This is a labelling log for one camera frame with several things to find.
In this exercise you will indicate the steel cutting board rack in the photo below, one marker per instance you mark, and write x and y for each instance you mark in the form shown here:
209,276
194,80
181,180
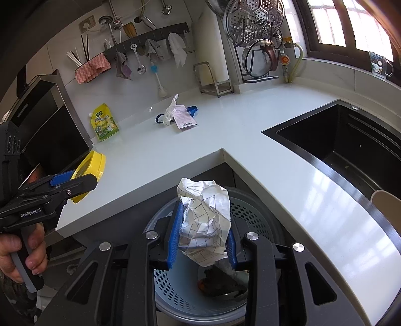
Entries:
219,89

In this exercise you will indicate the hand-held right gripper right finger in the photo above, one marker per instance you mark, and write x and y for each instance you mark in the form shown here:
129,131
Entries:
231,250

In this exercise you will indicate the grey perforated waste basket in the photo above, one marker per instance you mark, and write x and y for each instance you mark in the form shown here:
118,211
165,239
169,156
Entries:
250,213

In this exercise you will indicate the pink wavy sponge cloth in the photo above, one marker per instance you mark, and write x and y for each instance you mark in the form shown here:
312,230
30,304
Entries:
92,69

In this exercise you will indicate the white power socket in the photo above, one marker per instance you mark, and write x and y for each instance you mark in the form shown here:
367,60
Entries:
86,23

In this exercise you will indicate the brown wooden utensil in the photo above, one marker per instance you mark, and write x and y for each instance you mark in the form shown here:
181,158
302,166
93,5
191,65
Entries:
129,28

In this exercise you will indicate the glass pot lid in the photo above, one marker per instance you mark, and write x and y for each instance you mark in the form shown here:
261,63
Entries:
255,62

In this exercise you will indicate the purple grey dishcloth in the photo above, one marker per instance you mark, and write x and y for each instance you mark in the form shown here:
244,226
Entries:
123,67

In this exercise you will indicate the steel spoon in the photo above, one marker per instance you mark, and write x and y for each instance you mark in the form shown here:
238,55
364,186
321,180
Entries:
141,69

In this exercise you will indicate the white grid paper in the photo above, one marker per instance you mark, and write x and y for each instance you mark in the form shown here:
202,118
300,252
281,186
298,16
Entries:
203,216

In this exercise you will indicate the dark wall hook rail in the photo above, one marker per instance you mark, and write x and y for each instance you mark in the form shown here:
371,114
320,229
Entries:
163,33

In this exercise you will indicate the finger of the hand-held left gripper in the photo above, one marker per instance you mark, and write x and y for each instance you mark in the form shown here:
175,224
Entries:
61,179
81,185

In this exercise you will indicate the black kitchen sink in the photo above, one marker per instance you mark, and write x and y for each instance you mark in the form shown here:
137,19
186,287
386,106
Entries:
344,141

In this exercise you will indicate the yellow plastic lid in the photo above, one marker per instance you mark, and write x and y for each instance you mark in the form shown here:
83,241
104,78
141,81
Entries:
94,163

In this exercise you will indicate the perforated steel steamer plate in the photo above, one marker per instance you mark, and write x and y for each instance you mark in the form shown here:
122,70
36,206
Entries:
250,18

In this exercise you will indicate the yellow green detergent pouch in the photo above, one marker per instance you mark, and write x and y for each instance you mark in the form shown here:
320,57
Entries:
105,123

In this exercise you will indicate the white dishcloth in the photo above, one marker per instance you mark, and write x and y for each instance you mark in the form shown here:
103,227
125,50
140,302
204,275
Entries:
178,50

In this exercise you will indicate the white paper receipt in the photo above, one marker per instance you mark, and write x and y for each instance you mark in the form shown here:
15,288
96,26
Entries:
184,117

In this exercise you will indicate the white cutting board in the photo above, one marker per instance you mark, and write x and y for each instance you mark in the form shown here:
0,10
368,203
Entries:
208,40

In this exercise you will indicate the person's left hand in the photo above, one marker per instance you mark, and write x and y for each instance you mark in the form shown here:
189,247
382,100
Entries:
12,247

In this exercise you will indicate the beige plastic container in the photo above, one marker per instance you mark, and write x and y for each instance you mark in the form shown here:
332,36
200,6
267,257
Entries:
387,199

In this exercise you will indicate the printed glass mug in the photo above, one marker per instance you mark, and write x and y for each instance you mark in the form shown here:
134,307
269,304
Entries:
377,64

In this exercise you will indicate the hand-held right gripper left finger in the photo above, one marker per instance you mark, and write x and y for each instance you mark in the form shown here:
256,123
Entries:
175,235

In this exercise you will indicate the chrome wall spout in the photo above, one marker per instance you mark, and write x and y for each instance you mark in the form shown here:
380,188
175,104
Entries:
147,20

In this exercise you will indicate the steel pot lid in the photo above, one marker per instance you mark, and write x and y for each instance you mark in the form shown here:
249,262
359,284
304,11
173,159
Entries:
216,4

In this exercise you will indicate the black stove hood appliance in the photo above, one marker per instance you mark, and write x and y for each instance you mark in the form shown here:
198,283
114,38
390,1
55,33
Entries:
53,134

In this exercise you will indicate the dark grey rag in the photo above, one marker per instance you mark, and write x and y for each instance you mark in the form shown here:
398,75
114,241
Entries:
225,283

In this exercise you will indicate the brown window frame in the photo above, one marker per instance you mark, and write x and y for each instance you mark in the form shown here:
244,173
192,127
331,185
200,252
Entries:
313,40

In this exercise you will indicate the chrome wall valve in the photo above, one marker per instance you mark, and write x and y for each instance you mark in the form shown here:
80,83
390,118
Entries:
117,23

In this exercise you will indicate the light grey dishcloth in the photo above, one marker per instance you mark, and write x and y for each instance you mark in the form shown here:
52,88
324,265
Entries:
156,50

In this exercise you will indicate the orange gas valve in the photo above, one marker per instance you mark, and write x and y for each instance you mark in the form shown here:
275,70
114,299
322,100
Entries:
284,59

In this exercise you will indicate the bundle of white chopsticks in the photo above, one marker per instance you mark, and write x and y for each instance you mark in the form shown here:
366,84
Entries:
73,58

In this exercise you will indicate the white tissue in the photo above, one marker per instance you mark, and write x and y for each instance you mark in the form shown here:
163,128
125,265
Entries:
170,109

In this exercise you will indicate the white bottle brush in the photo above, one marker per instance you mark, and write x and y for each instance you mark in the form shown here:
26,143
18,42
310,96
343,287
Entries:
162,91

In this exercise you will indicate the black chopstick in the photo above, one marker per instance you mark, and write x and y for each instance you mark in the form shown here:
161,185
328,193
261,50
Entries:
88,47
84,47

